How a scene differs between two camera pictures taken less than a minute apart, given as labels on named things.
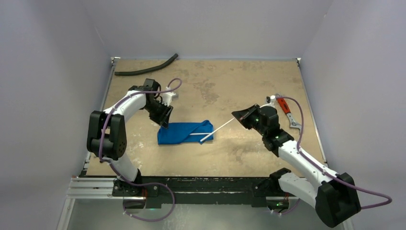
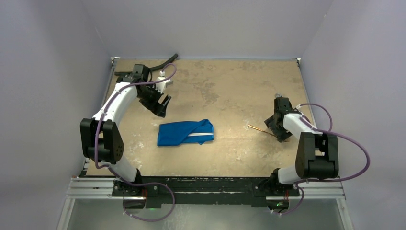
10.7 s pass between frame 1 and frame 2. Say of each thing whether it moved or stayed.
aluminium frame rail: stayed
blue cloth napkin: stayed
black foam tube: stayed
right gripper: moved
